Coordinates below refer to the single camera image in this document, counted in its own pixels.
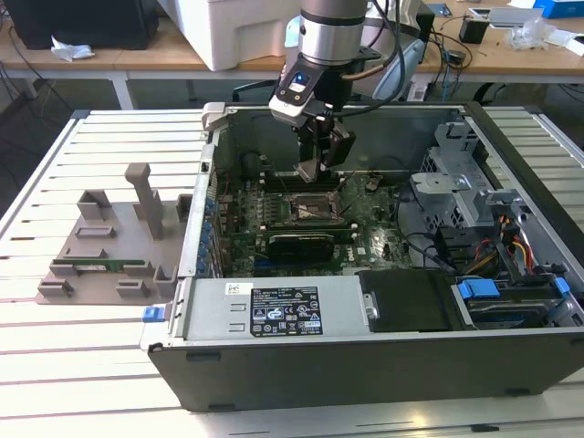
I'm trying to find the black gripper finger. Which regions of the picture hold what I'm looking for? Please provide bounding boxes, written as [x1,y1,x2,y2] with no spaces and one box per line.
[297,121,327,164]
[320,121,358,173]

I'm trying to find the silver CPU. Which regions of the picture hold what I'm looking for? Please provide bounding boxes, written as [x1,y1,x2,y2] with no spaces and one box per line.
[295,159,323,184]

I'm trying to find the metal socket cover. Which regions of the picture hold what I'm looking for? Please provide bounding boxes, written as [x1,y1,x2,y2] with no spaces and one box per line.
[334,174,367,215]

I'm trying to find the CPU socket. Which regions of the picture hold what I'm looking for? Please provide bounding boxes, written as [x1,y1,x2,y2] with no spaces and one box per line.
[290,192,344,224]

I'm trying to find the RAM slot with white clips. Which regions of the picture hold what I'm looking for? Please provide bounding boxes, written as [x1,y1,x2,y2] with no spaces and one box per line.
[260,180,343,187]
[260,171,343,178]
[261,221,358,228]

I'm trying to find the dark round cylinder component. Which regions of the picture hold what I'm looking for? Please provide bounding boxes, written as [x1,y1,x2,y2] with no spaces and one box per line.
[241,152,262,180]

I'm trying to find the green motherboard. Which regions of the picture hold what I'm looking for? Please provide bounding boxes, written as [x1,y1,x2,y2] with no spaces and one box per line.
[214,175,412,277]

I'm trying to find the grey metal drive cage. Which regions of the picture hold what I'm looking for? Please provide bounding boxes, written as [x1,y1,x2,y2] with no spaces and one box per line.
[408,119,537,241]

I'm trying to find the black graphics card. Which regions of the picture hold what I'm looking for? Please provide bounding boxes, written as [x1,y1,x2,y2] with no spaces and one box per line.
[266,232,337,264]

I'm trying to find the black cube box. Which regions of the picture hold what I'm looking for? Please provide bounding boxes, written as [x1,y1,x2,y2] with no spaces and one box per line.
[412,2,437,45]

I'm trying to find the white printer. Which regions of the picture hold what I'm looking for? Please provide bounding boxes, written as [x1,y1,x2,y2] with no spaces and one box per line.
[162,0,302,72]

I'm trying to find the small black box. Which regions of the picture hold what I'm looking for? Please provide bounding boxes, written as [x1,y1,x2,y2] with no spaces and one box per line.
[458,16,489,45]

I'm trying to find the black plastic shroud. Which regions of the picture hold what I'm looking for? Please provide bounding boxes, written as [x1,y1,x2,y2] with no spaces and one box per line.
[355,268,457,334]

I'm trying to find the wooden desk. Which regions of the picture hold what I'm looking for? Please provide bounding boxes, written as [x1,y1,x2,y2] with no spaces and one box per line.
[0,0,584,110]

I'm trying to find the grey flat box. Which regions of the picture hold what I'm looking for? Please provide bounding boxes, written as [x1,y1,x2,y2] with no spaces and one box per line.
[490,6,545,28]

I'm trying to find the hard disk in blue carrier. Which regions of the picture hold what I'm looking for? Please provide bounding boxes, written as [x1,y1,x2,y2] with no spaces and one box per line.
[450,276,571,330]

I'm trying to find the grey power supply unit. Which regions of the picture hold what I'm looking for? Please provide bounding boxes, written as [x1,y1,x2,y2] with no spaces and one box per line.
[184,273,370,343]

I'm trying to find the clear plastic bag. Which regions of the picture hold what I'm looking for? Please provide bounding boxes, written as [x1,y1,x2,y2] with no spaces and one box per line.
[508,17,557,51]

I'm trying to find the grey parts rack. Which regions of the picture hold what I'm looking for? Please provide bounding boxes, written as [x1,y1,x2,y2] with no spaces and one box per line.
[35,162,195,307]

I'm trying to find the black open PC case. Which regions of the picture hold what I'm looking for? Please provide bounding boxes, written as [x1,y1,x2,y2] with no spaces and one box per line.
[139,100,584,414]

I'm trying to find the green RAM stick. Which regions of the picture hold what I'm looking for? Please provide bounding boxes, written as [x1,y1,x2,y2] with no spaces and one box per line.
[50,257,147,271]

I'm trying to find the white flat package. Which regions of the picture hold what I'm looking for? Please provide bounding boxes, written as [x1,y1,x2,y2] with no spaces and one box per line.
[545,29,584,57]

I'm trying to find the blue cardboard box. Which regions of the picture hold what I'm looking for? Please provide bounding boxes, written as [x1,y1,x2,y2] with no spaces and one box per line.
[532,0,584,19]

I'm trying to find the black computer tower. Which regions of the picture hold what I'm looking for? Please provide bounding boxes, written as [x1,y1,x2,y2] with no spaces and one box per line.
[4,0,159,51]

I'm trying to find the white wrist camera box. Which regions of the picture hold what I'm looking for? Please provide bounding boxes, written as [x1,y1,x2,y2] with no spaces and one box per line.
[267,83,319,130]

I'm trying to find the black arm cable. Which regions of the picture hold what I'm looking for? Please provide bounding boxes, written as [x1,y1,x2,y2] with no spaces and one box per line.
[335,0,408,118]

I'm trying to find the black data cable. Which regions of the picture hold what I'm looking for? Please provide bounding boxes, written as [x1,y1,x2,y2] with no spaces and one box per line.
[391,180,460,275]

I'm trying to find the coloured power wire bundle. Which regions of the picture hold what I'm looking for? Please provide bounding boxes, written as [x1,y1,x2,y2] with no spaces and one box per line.
[472,214,537,277]

